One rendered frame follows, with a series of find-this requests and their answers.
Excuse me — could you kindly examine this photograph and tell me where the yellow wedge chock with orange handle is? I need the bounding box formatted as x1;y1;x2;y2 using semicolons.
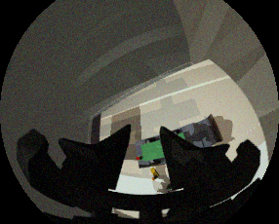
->
150;168;159;181

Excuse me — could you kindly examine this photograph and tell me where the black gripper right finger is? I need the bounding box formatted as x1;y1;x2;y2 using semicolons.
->
159;127;230;191

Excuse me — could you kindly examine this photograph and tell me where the small green trolley with black wheels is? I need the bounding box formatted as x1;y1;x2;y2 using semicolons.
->
139;130;185;166

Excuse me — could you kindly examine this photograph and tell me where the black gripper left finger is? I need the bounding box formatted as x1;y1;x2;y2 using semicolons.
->
59;124;131;190

